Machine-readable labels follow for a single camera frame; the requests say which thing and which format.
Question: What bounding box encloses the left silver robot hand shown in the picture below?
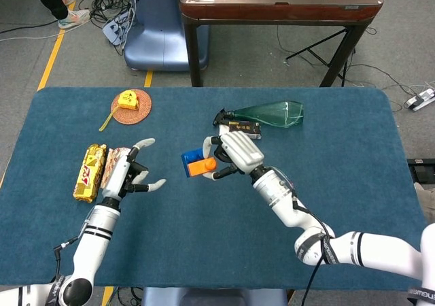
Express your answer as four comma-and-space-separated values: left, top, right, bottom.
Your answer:
101, 137, 167, 203

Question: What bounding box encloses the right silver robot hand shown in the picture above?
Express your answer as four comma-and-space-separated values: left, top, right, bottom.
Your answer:
202, 131, 265, 182

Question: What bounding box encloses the orange toy block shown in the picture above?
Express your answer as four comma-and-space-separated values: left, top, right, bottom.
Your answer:
187, 156, 218, 177

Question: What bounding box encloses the blue toy block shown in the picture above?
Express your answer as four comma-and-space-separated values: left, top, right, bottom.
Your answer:
181, 148, 214, 177

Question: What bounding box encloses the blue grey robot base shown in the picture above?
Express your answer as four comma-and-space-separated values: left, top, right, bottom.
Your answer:
123, 0, 211, 72

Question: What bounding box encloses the white red-patterned snack package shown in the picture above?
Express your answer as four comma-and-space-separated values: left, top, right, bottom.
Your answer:
100, 146, 132, 190

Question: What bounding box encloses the black and white small carton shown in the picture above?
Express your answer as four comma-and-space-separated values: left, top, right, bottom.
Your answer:
219, 120, 263, 139

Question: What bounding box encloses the yellow snack package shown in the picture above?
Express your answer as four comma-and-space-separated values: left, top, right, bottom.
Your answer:
72, 143, 107, 204

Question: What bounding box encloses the green transparent spray bottle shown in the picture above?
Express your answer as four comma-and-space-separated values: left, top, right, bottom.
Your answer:
212, 100, 305, 129

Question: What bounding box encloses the round woven orange coaster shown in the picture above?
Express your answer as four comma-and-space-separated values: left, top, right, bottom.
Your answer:
111, 88, 153, 126

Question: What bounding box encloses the yellow tape measure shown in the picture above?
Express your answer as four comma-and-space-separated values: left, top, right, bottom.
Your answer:
99, 90, 141, 132

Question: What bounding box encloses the blue felt table cover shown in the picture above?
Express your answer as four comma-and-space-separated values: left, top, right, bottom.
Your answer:
0, 87, 435, 292

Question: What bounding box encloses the brown mahjong table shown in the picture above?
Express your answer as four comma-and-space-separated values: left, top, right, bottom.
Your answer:
179, 0, 385, 88

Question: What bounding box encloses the grey blue robot torso base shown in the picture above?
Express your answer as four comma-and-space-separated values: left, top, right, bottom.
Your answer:
141, 287, 289, 306

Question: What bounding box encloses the white blue power strip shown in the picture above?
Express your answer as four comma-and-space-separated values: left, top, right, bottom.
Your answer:
102, 8, 135, 46

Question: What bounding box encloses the white sneaker with orange accents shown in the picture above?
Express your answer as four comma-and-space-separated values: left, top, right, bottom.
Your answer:
57, 9, 91, 30

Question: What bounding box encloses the black flat device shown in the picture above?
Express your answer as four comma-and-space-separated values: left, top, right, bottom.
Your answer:
406, 158, 435, 182

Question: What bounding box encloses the white power strip with plugs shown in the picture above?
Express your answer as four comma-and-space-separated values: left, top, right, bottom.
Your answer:
403, 88, 435, 112

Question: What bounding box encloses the brown fabric object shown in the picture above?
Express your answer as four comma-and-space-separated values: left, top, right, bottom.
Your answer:
413, 180, 435, 225

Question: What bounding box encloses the black cable bundle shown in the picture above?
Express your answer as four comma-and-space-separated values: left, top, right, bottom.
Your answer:
77, 0, 137, 57

